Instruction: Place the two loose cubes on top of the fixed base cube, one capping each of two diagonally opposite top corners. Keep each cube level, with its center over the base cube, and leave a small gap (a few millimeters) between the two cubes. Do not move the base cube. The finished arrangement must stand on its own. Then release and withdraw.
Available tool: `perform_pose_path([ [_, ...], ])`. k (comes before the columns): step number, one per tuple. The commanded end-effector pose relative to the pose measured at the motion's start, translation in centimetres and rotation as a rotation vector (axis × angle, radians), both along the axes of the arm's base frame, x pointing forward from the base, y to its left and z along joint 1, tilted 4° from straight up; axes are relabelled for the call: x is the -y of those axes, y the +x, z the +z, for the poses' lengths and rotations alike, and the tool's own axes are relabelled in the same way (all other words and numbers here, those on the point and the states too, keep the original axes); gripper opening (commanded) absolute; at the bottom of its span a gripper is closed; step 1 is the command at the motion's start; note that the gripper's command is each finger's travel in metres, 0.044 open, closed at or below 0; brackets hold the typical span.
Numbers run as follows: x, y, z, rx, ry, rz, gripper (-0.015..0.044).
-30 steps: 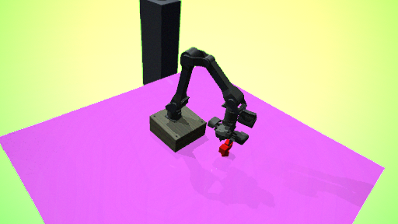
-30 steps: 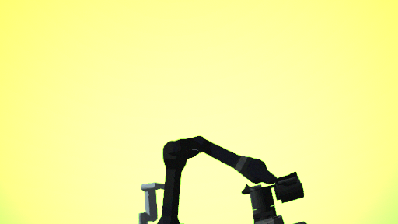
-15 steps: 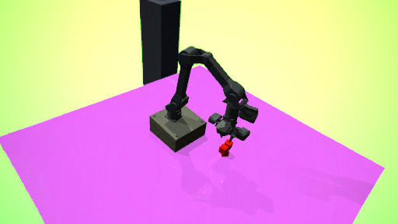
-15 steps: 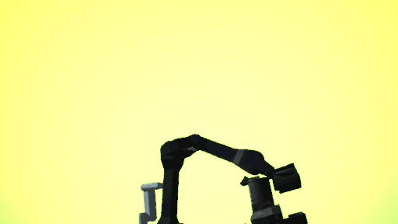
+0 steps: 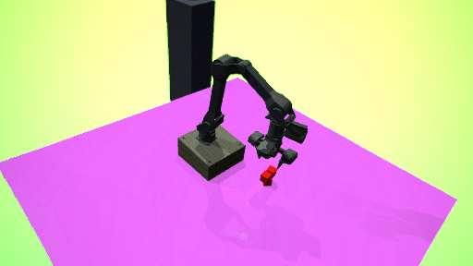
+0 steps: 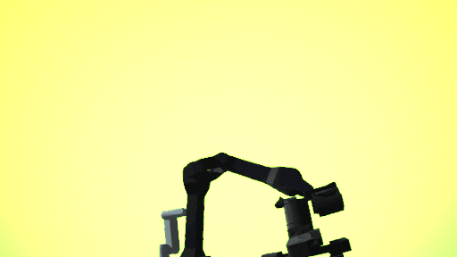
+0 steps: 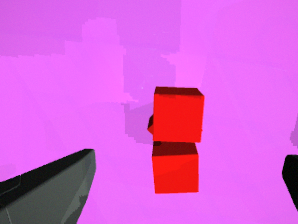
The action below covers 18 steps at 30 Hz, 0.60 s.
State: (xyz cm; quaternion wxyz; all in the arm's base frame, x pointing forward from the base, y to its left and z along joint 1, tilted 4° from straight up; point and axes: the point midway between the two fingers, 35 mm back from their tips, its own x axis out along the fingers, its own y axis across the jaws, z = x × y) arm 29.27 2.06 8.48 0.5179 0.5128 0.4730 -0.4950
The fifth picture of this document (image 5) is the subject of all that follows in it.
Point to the red cube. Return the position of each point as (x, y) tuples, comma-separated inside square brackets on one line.
[(265, 177), (269, 183), (272, 170)]

